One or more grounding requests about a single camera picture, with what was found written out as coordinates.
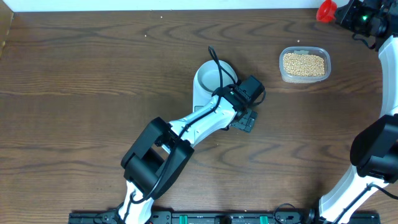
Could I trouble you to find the grey round bowl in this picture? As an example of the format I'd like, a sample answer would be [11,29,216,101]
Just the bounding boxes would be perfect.
[194,60,238,94]

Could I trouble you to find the red plastic measuring scoop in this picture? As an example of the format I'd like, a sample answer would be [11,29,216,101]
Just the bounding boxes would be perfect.
[316,0,337,23]

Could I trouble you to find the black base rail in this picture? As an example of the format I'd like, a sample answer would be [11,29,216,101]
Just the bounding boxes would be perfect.
[68,208,381,224]

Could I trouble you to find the clear plastic container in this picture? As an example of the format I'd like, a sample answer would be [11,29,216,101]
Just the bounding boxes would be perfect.
[279,47,331,84]

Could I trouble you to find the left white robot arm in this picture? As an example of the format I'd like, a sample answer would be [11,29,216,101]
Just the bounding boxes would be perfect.
[115,76,266,223]

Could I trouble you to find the yellow soybeans in container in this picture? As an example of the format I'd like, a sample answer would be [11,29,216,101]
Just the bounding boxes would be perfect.
[282,53,325,77]

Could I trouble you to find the white digital kitchen scale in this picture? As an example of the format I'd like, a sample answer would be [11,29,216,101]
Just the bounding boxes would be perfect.
[189,79,236,131]

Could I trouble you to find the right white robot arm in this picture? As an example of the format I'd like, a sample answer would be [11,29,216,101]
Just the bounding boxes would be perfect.
[312,0,397,223]

